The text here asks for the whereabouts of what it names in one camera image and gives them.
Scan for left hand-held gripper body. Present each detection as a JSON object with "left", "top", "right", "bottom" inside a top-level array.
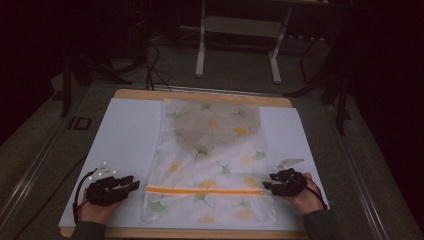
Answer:
[{"left": 86, "top": 162, "right": 125, "bottom": 207}]

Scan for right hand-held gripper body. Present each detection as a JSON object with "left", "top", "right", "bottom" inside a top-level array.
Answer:
[{"left": 270, "top": 157, "right": 308, "bottom": 197}]

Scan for floral mesh bag orange zipper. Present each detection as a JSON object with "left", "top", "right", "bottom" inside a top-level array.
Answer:
[{"left": 142, "top": 97, "right": 278, "bottom": 225}]

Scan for person's left hand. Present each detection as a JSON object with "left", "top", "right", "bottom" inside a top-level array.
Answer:
[{"left": 76, "top": 188, "right": 125, "bottom": 226}]

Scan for person's right hand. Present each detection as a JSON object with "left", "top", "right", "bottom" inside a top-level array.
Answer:
[{"left": 281, "top": 172, "right": 329, "bottom": 216}]

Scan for white table mat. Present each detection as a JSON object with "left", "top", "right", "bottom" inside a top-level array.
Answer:
[{"left": 58, "top": 97, "right": 330, "bottom": 232}]

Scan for grey cloth inside bag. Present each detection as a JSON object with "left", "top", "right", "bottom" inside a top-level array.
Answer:
[{"left": 172, "top": 101, "right": 263, "bottom": 153}]

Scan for black metal stand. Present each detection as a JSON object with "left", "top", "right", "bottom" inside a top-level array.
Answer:
[
  {"left": 59, "top": 46, "right": 134, "bottom": 118},
  {"left": 285, "top": 33, "right": 355, "bottom": 137}
]

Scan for wooden table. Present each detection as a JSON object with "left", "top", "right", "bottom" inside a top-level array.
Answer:
[{"left": 59, "top": 88, "right": 312, "bottom": 240}]

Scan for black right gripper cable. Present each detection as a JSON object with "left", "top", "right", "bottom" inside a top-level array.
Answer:
[{"left": 293, "top": 176, "right": 329, "bottom": 211}]

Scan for metal floor rail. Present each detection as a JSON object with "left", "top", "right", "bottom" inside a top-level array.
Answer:
[
  {"left": 323, "top": 102, "right": 392, "bottom": 240},
  {"left": 0, "top": 116, "right": 69, "bottom": 231}
]

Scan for black floor bracket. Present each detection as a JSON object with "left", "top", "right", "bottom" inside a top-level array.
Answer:
[{"left": 67, "top": 116, "right": 93, "bottom": 131}]

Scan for black floor cables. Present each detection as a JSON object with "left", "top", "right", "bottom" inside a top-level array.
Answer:
[{"left": 143, "top": 42, "right": 173, "bottom": 92}]

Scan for white metal stand frame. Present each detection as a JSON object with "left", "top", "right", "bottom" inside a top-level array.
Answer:
[{"left": 194, "top": 0, "right": 294, "bottom": 85}]

